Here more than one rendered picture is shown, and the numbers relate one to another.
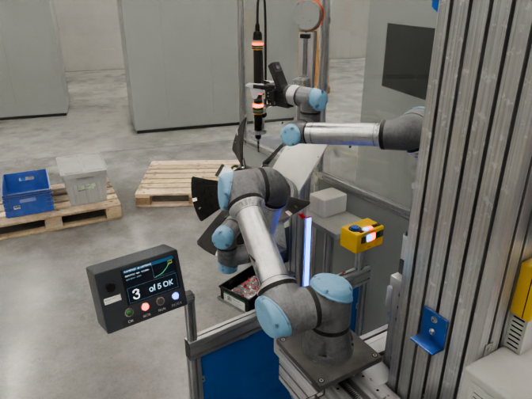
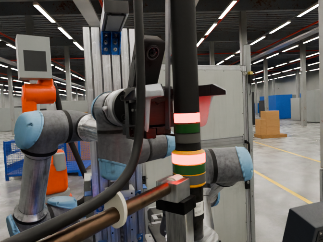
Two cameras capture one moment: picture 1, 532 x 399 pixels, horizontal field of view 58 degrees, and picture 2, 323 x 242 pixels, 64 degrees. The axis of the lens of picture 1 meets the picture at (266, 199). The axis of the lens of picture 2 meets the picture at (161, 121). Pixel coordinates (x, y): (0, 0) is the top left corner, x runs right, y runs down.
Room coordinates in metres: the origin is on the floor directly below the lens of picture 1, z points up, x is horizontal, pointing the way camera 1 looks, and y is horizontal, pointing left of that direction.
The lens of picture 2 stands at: (2.30, 0.09, 1.63)
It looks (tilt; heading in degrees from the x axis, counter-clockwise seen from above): 3 degrees down; 195
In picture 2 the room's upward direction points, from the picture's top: 3 degrees counter-clockwise
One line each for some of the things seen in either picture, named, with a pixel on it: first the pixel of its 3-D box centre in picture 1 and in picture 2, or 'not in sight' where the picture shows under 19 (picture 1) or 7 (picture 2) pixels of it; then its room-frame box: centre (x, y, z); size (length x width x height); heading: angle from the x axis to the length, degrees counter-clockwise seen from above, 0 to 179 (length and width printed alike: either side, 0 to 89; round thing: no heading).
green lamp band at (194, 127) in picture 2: not in sight; (187, 127); (1.97, 0.03, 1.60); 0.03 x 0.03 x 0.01
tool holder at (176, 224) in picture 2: (259, 120); (187, 210); (1.97, 0.03, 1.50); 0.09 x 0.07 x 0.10; 160
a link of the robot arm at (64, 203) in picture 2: not in sight; (61, 212); (1.38, -0.61, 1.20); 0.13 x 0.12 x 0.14; 151
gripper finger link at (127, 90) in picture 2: not in sight; (140, 94); (1.94, -0.04, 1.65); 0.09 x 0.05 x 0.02; 23
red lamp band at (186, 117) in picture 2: not in sight; (186, 117); (1.97, 0.03, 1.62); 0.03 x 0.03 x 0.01
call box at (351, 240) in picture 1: (362, 237); not in sight; (1.84, -0.41, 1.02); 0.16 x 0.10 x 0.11; 125
